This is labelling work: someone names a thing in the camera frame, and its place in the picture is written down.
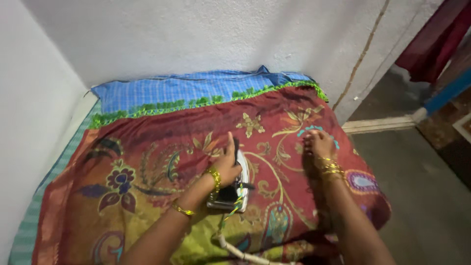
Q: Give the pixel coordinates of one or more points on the person's right hand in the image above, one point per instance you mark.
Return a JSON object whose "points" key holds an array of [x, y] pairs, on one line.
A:
{"points": [[319, 144]]}

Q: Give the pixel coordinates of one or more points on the person's left hand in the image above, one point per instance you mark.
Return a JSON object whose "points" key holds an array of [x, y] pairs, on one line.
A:
{"points": [[225, 167]]}

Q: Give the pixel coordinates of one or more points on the blue wooden door frame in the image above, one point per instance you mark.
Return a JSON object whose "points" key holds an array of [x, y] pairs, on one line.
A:
{"points": [[447, 92]]}

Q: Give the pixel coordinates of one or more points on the person's right fingers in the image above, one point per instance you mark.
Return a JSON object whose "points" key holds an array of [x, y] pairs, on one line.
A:
{"points": [[312, 137]]}

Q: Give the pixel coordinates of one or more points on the maroon floral printed saree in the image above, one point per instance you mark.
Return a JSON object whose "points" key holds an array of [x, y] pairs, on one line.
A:
{"points": [[206, 176]]}

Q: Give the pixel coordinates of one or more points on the blue checked bed sheet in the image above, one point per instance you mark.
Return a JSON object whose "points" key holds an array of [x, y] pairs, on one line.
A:
{"points": [[191, 90]]}

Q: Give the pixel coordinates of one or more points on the maroon hanging cloth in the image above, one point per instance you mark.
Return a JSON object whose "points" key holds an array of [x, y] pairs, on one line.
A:
{"points": [[430, 44]]}

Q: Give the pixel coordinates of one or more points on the stack of gold bangles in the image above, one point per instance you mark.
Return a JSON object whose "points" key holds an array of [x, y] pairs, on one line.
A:
{"points": [[330, 168]]}

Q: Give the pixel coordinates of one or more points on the green checked mattress cover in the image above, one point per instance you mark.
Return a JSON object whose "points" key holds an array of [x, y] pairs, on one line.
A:
{"points": [[48, 191]]}

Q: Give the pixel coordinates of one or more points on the white electric clothes iron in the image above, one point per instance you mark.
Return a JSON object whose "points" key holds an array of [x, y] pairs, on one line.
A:
{"points": [[233, 187]]}

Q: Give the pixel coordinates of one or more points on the gold bangle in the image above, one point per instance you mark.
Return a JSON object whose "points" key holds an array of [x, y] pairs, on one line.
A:
{"points": [[182, 209], [214, 180]]}

